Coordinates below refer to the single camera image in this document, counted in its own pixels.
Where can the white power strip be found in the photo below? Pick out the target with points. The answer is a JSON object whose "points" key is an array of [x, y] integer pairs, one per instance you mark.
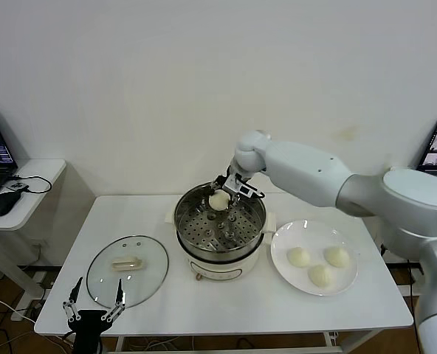
{"points": [[21, 314]]}

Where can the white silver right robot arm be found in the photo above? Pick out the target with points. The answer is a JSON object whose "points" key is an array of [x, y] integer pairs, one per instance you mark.
{"points": [[314, 177]]}

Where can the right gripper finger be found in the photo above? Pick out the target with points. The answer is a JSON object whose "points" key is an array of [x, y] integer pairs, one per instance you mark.
{"points": [[216, 185], [235, 199]]}

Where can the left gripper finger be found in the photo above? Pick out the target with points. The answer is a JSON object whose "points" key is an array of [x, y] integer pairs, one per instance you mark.
{"points": [[74, 293], [120, 295]]}

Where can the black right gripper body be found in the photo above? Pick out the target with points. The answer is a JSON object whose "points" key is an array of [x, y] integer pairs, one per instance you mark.
{"points": [[230, 173]]}

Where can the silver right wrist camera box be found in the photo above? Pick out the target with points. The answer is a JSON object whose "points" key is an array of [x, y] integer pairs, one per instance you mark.
{"points": [[240, 188]]}

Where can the stainless steel steamer basket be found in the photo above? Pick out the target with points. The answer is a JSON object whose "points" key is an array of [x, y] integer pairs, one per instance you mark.
{"points": [[222, 254]]}

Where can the white round plate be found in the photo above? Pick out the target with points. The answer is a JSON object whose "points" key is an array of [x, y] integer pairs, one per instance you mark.
{"points": [[296, 236]]}

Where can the white steamed baozi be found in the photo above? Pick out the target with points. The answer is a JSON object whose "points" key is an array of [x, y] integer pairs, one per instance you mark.
{"points": [[298, 257], [322, 276], [337, 257], [218, 202]]}

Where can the black computer mouse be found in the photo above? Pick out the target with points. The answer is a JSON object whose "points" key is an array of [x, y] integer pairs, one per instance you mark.
{"points": [[4, 204]]}

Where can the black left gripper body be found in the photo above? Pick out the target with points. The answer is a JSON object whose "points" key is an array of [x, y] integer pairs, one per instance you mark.
{"points": [[87, 321]]}

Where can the white side table with mouse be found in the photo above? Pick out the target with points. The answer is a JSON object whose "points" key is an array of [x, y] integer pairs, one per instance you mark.
{"points": [[37, 173]]}

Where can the cream electric cooker pot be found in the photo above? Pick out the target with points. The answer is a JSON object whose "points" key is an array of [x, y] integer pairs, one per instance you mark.
{"points": [[222, 269]]}

